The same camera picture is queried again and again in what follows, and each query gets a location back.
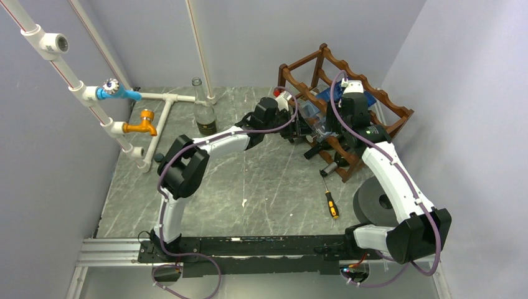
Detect yellow black screwdriver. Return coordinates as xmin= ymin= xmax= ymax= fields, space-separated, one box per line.
xmin=322 ymin=177 xmax=339 ymax=220

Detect white pvc pipe frame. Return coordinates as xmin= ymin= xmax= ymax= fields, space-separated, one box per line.
xmin=1 ymin=1 xmax=195 ymax=173

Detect clear tall bottle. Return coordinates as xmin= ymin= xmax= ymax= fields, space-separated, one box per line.
xmin=192 ymin=77 xmax=217 ymax=136

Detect clear stoppered glass bottle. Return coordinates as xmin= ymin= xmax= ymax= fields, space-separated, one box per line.
xmin=299 ymin=101 xmax=338 ymax=142

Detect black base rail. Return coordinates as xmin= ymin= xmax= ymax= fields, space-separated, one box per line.
xmin=137 ymin=235 xmax=380 ymax=278

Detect blue square bottle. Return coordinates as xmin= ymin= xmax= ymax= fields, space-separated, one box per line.
xmin=320 ymin=80 xmax=377 ymax=108

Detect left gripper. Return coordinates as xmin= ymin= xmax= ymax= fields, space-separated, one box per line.
xmin=263 ymin=107 xmax=315 ymax=140

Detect orange brass tap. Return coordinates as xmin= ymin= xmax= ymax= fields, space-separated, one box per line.
xmin=121 ymin=109 xmax=158 ymax=136

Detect clear lying bottle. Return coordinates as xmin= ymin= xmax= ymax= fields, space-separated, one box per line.
xmin=153 ymin=153 xmax=164 ymax=164

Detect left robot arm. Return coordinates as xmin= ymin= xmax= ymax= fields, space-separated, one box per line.
xmin=149 ymin=97 xmax=300 ymax=262

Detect wooden wine rack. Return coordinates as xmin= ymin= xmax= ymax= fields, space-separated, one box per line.
xmin=278 ymin=44 xmax=413 ymax=185

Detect blue tap valve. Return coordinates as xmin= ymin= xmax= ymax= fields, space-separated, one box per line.
xmin=96 ymin=78 xmax=142 ymax=102

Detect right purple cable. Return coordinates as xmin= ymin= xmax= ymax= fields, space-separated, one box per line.
xmin=329 ymin=70 xmax=442 ymax=288

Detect dark green wine bottle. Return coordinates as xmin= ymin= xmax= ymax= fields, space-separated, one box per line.
xmin=319 ymin=152 xmax=350 ymax=178

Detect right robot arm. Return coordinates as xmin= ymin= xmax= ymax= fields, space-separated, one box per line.
xmin=328 ymin=92 xmax=452 ymax=264

